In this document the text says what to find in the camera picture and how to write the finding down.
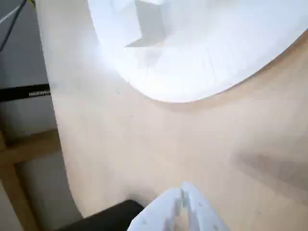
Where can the white paper plate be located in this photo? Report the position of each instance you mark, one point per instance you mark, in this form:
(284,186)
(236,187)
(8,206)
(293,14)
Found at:
(192,72)

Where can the black clamp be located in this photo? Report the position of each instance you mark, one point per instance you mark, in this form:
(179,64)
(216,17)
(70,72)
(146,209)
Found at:
(108,216)

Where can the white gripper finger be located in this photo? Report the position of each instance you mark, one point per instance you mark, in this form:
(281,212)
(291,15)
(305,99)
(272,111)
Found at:
(156,211)
(204,216)

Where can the grey panel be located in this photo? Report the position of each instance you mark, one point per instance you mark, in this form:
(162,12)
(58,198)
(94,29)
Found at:
(21,60)

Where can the wooden shelf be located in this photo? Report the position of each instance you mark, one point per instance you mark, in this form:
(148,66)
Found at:
(14,154)

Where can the black Neewer strip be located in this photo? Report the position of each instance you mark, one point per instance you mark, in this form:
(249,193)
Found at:
(14,92)

